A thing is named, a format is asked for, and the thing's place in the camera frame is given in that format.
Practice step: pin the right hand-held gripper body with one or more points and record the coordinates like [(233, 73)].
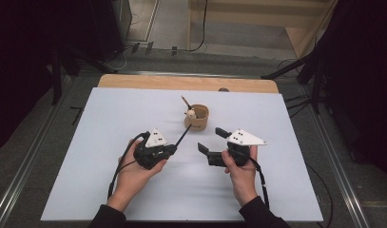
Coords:
[(241, 152)]

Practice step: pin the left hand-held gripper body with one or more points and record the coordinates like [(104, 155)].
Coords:
[(150, 155)]

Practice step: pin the dark green pencil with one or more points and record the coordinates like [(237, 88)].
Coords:
[(183, 136)]

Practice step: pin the tan fabric pen holder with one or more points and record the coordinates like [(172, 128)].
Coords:
[(199, 122)]

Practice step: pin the brush with gold ferrule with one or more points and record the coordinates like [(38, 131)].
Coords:
[(186, 102)]

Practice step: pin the person's left hand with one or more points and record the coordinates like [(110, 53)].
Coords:
[(132, 180)]

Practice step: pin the person's right hand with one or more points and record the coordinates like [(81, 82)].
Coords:
[(243, 183)]

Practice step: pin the small cream plush toy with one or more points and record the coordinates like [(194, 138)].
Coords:
[(190, 113)]

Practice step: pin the small dark round object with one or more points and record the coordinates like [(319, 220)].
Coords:
[(223, 89)]

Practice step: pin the white table board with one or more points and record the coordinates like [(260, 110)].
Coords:
[(118, 110)]

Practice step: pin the wooden table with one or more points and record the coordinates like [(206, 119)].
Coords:
[(169, 81)]

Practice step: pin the small dark floor adapter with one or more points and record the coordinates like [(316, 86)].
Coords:
[(135, 47), (174, 50)]

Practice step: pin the black metal stand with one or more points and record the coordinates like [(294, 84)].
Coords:
[(316, 91), (56, 85)]

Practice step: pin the light wooden desk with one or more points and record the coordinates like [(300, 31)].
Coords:
[(245, 19)]

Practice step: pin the black cabinet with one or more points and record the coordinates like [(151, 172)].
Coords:
[(118, 25)]

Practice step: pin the black curtain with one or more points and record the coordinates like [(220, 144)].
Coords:
[(365, 79), (16, 63)]

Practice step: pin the metal floor rail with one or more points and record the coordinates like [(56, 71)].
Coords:
[(10, 190), (351, 196)]

